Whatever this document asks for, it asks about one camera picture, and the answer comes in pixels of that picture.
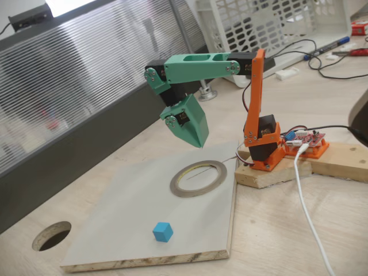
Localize white plastic basket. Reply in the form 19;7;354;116
195;0;353;89

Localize blue cube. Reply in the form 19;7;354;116
152;221;174;244

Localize dark rounded object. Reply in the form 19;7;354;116
347;88;368;144

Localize metal partition foot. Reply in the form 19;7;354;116
198;80;219;102

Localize short wooden block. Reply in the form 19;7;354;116
234;149;314;190

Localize black box device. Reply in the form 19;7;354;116
7;3;54;32

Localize ribbed glass desk partition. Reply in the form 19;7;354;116
0;0;219;233

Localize thick black power cable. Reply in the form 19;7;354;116
307;124;368;141

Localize white USB cable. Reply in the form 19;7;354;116
293;143;337;276

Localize grey ring of tape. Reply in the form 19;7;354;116
169;160;228;198

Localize red handled pliers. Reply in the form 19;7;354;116
332;48;368;58

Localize white plywood board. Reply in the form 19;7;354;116
59;140;240;273

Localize blue capped marker pen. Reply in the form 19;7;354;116
304;36;350;60

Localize white plastic printed part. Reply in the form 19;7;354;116
275;66;300;81

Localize red small box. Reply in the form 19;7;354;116
351;21;368;37

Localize red controller circuit board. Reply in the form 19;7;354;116
284;131;327;147

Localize red white black servo wire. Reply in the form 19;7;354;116
235;142;255;168
241;76;256;113

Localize orange controller board holder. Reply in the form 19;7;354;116
283;137;329;159

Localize long wooden plank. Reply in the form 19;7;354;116
310;140;368;183

